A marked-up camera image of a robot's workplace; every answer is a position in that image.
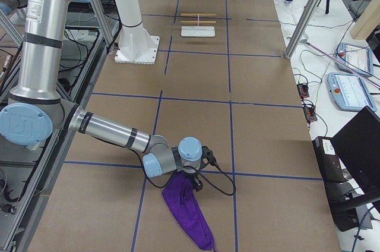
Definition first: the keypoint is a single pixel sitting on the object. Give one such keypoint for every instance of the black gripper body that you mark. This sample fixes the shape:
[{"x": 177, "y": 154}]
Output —
[{"x": 193, "y": 178}]

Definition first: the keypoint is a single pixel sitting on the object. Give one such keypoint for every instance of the purple towel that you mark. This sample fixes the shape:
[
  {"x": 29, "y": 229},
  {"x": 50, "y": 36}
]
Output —
[{"x": 180, "y": 200}]

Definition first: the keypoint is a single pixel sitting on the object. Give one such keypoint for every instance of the white towel rack base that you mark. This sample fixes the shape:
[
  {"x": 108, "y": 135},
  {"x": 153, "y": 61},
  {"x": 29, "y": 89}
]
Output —
[{"x": 198, "y": 31}]

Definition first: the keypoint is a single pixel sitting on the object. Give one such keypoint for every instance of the wooden rack dowel near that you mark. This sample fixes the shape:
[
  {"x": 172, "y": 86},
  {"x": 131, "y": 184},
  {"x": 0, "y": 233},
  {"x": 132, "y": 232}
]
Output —
[{"x": 200, "y": 22}]

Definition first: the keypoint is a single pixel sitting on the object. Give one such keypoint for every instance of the wooden rack dowel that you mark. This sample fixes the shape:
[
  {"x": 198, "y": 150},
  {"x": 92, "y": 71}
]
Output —
[
  {"x": 200, "y": 22},
  {"x": 195, "y": 14}
]

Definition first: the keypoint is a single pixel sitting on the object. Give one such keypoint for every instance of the wooden rack dowel far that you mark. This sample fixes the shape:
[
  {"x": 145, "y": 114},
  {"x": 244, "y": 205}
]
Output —
[{"x": 195, "y": 14}]

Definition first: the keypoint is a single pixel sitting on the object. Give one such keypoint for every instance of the orange connector box near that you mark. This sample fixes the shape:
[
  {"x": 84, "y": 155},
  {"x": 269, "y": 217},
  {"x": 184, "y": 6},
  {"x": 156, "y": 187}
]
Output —
[{"x": 310, "y": 114}]

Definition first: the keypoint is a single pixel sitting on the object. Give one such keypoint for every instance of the orange connector box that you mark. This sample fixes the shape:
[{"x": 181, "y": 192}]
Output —
[
  {"x": 303, "y": 90},
  {"x": 310, "y": 114}
]

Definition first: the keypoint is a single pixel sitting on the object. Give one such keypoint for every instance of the orange connector box far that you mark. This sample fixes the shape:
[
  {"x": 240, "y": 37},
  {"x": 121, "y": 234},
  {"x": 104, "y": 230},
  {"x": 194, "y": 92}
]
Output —
[{"x": 303, "y": 90}]

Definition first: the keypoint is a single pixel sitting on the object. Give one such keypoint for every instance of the black monitor stand box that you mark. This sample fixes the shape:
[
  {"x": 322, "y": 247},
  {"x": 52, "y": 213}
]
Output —
[{"x": 346, "y": 205}]

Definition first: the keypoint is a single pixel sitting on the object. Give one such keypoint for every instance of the black monitor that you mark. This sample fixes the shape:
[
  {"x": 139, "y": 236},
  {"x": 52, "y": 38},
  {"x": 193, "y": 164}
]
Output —
[{"x": 357, "y": 145}]

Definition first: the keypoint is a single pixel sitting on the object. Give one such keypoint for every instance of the metal reacher grabber stick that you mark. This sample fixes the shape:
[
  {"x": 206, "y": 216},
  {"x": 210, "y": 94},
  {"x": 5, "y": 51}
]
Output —
[{"x": 376, "y": 85}]

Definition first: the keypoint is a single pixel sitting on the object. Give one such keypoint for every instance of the teach pendant near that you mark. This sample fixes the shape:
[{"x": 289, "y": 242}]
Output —
[{"x": 349, "y": 92}]

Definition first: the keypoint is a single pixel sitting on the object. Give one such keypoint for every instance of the teach pendant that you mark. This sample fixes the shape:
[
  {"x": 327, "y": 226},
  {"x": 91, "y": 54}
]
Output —
[
  {"x": 349, "y": 92},
  {"x": 359, "y": 58}
]

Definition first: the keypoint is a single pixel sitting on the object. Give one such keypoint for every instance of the teach pendant far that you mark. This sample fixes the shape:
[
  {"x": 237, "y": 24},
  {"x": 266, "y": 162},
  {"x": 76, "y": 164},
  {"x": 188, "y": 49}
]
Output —
[{"x": 359, "y": 58}]

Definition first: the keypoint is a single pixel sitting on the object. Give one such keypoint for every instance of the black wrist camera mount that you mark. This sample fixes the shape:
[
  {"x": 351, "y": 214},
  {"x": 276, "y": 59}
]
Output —
[{"x": 207, "y": 158}]

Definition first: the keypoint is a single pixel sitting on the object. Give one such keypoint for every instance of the white camera mast pedestal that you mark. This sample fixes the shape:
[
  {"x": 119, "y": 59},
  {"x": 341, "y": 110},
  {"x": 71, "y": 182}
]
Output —
[{"x": 135, "y": 44}]

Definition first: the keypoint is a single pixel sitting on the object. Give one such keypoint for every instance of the aluminium frame post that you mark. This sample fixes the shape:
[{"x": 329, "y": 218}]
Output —
[{"x": 300, "y": 28}]

